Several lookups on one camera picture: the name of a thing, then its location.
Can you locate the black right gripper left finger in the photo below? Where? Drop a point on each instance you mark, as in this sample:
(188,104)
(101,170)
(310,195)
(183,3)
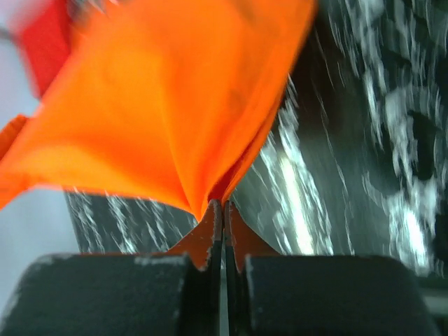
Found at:
(172,293)

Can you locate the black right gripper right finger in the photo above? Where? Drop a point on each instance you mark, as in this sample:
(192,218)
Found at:
(273,294)

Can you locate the orange t shirt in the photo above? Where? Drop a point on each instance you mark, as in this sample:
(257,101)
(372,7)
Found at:
(164,100)

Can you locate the red folded t shirt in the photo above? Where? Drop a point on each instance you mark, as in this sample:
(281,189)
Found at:
(44,35)

